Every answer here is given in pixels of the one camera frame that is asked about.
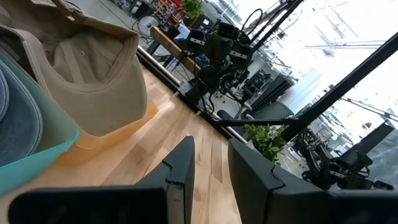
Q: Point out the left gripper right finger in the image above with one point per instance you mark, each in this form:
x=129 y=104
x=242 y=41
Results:
x=280 y=202

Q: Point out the grey-blue denim baseball cap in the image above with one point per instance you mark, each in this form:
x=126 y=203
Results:
x=21 y=130

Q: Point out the wooden workbench top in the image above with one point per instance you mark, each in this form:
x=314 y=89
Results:
x=168 y=43

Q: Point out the shelf of colourful boxes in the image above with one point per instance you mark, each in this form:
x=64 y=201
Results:
x=166 y=11

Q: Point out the teal plastic bin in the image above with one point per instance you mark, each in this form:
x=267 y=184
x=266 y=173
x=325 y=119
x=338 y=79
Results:
x=31 y=172

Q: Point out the orange plastic bin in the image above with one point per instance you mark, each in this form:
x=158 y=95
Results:
x=102 y=146

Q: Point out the khaki cotton baseball cap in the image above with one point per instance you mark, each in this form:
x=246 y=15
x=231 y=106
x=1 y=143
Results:
x=102 y=105

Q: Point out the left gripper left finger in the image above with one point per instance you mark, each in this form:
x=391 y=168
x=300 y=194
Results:
x=124 y=205

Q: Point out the black background robot arm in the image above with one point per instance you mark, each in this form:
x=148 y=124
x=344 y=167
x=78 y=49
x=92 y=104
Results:
x=217 y=49
x=339 y=171

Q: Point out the round metal fan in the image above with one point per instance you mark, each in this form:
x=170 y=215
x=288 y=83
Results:
x=148 y=25

